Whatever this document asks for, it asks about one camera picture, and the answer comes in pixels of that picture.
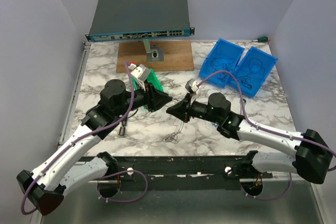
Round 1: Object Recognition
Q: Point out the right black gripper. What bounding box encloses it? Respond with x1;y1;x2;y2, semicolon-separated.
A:
166;93;221;124

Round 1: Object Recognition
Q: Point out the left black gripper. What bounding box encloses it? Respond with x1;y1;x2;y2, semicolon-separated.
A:
114;79;173;117

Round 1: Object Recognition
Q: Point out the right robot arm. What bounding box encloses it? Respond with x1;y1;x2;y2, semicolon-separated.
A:
166;93;332;184

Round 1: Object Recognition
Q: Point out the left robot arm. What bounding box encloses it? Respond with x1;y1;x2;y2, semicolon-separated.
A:
16;79;172;216

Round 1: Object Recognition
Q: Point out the green plastic bin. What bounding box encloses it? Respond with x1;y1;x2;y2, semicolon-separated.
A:
132;69;163;112

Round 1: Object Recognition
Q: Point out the wooden base board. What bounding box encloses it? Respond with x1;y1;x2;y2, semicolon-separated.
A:
116;40;194;73

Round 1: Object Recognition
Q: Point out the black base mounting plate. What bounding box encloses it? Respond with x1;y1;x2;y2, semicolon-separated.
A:
97;151;272;194

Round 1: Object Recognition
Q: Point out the left blue plastic bin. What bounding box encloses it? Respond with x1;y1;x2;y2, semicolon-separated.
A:
198;38;245;79

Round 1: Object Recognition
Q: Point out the blue plastic bin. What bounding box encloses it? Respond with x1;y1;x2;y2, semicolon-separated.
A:
198;38;245;79
233;47;278;98

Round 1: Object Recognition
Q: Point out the right blue plastic bin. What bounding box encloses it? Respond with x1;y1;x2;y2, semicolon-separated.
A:
233;47;278;98

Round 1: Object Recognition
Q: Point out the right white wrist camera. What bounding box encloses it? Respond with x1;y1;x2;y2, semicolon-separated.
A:
185;79;199;104

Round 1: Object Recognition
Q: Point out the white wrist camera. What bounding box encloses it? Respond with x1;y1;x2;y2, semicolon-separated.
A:
185;79;199;104
128;63;151;90

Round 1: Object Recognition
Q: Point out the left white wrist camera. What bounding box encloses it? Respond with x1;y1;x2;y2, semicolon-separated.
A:
128;63;151;90

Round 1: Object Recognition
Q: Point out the grey metal stand bracket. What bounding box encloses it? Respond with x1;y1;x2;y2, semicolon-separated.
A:
143;39;164;62

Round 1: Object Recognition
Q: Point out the black T-handle tool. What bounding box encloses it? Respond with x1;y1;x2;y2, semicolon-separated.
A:
118;118;128;137

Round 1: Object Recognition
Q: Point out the grey network switch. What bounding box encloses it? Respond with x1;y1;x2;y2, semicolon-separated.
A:
86;0;195;42

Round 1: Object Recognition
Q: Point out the aluminium frame rail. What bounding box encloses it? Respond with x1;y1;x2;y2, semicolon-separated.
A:
73;161;320;183

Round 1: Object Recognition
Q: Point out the green handled screwdriver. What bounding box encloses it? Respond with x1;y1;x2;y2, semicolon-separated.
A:
252;36;270;43

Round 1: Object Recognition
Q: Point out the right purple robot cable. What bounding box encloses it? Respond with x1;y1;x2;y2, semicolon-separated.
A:
196;70;336;201

